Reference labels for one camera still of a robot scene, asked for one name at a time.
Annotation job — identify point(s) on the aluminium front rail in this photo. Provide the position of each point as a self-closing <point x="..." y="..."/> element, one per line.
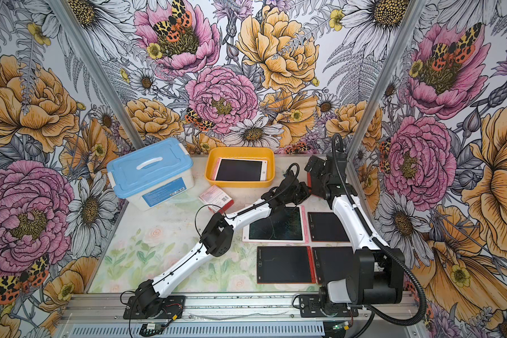
<point x="262" y="314"/>

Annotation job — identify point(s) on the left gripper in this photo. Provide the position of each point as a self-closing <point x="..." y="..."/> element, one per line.
<point x="305" y="190"/>

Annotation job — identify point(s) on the small red white carton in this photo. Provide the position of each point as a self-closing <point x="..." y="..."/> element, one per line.
<point x="216" y="199"/>

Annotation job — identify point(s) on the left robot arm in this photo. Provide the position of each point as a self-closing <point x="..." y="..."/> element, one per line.
<point x="215" y="240"/>

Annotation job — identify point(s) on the blue lidded storage box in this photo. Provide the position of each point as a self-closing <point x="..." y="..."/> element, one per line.
<point x="153" y="174"/>

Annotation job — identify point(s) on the pink white writing tablet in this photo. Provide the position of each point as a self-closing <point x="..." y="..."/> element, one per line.
<point x="285" y="226"/>

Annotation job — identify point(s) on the yellow storage tray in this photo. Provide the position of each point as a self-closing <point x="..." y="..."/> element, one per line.
<point x="260" y="153"/>

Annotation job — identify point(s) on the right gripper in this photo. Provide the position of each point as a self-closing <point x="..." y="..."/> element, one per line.
<point x="320" y="163"/>

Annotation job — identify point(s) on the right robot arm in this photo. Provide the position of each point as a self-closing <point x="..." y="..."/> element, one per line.
<point x="371" y="275"/>

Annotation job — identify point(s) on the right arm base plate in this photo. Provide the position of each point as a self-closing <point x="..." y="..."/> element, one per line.
<point x="311" y="306"/>

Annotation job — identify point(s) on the red writing tablet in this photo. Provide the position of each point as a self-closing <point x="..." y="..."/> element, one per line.
<point x="331" y="263"/>
<point x="309" y="190"/>
<point x="326" y="227"/>
<point x="284" y="265"/>

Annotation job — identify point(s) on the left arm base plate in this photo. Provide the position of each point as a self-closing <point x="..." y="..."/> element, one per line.
<point x="160" y="308"/>

